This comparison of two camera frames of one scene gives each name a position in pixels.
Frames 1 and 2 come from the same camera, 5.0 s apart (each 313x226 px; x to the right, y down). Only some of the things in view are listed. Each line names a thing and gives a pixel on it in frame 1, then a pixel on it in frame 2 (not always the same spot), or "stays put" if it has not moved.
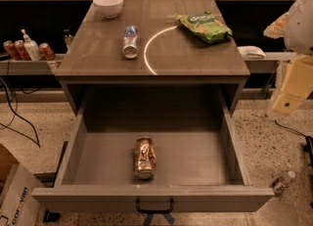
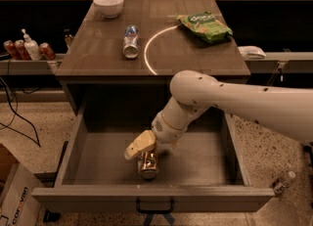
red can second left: x=22 y=50 stays put
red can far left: x=12 y=50 stays put
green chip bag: x=205 y=25 stays put
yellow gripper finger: x=297 y=84 → x=164 y=133
